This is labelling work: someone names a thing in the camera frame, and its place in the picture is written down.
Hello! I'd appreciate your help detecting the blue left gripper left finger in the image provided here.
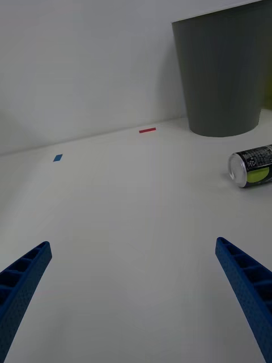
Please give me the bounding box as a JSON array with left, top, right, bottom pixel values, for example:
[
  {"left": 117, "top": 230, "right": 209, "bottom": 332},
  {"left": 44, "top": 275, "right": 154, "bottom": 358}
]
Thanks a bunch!
[{"left": 0, "top": 240, "right": 53, "bottom": 363}]

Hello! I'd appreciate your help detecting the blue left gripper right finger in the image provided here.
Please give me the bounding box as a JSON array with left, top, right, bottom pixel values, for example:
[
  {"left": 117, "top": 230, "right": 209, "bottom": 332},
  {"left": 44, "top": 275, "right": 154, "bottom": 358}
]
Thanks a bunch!
[{"left": 215, "top": 237, "right": 272, "bottom": 363}]

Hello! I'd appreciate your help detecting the black and green drink can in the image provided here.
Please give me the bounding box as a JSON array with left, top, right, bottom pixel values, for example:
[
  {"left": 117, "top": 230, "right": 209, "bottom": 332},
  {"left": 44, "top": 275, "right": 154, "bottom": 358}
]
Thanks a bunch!
[{"left": 228, "top": 143, "right": 272, "bottom": 188}]

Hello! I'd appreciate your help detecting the grey plastic waste bin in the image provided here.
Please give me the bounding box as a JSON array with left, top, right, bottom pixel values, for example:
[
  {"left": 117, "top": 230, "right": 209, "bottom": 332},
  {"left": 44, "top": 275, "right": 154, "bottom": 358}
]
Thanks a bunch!
[{"left": 171, "top": 0, "right": 272, "bottom": 138}]

